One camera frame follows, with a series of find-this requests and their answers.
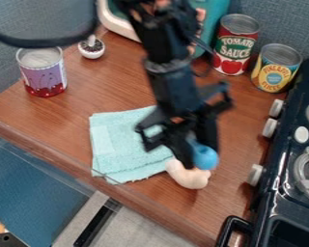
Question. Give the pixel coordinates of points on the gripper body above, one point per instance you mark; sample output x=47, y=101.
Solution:
x=174, y=90

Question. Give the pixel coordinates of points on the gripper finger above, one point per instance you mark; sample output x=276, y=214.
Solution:
x=209, y=131
x=185, y=154

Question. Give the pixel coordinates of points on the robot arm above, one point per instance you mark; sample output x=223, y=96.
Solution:
x=161, y=35

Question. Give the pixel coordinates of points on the cream toy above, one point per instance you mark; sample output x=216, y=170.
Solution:
x=190, y=178

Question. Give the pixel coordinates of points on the light blue cloth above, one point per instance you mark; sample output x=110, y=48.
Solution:
x=118, y=148

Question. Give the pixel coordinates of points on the red tomato can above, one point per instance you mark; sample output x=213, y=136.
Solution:
x=234, y=48

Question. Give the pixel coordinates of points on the yellow pineapple can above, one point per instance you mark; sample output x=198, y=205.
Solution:
x=274, y=70

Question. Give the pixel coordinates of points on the toy stove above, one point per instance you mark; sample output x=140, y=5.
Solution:
x=290, y=193

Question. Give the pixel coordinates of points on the purple cherry can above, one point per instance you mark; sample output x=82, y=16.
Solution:
x=43, y=74

